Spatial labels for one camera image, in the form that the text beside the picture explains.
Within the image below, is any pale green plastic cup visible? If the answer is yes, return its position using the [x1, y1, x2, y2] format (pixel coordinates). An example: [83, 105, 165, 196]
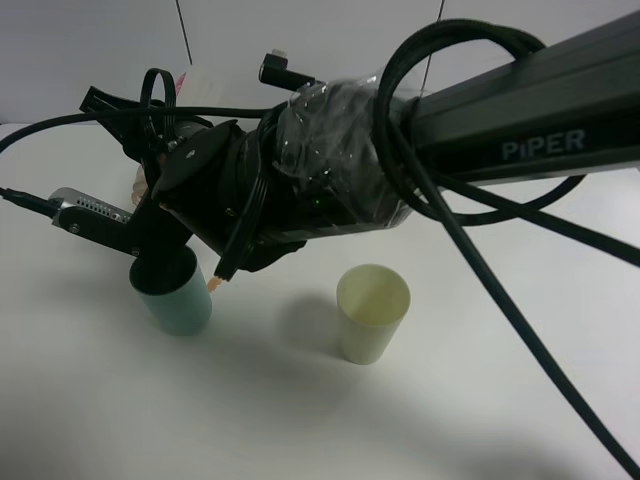
[336, 264, 411, 365]

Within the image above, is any teal plastic cup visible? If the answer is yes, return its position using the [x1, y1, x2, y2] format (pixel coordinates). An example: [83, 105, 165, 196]
[129, 246, 212, 336]

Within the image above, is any clear plastic drink bottle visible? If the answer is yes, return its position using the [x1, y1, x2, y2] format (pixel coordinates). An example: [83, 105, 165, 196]
[131, 66, 222, 207]

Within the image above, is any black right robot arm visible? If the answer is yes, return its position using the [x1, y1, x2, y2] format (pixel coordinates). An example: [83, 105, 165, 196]
[70, 14, 639, 279]

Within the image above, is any brown drink spill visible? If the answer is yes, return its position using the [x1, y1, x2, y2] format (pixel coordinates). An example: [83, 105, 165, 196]
[207, 277, 223, 293]

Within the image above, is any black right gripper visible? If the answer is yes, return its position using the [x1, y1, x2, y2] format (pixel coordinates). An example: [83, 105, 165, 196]
[80, 86, 306, 273]

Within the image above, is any black camera cable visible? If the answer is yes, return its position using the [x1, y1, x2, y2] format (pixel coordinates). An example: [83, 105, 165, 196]
[0, 69, 281, 211]

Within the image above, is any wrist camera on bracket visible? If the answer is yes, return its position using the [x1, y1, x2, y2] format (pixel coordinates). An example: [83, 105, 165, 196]
[48, 187, 191, 261]

